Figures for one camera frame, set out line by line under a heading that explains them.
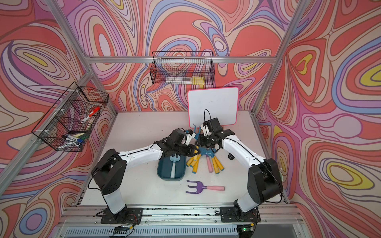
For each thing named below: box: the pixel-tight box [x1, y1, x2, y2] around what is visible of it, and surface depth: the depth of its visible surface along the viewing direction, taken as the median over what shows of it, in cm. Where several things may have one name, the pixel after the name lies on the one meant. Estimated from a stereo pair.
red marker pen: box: [81, 106, 101, 122], surface depth 79 cm
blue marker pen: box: [62, 135, 84, 143], surface depth 71 cm
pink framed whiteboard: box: [188, 87, 239, 129], surface depth 99 cm
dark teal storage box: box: [156, 155, 187, 181], surface depth 89 cm
